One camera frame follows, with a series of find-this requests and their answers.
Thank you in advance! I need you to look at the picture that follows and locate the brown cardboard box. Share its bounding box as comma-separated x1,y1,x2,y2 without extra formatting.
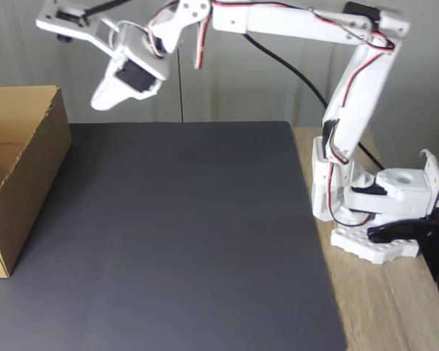
0,86,74,279

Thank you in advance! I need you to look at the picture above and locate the dark grey table mat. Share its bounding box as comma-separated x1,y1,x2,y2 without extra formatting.
0,121,349,351

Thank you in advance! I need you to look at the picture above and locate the black table clamp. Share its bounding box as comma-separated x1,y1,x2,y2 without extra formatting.
366,220,439,283

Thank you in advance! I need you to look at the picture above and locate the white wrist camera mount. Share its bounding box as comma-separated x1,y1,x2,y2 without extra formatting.
35,0,124,62

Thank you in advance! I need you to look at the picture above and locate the black camera cable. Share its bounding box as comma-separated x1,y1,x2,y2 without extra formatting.
80,0,386,171

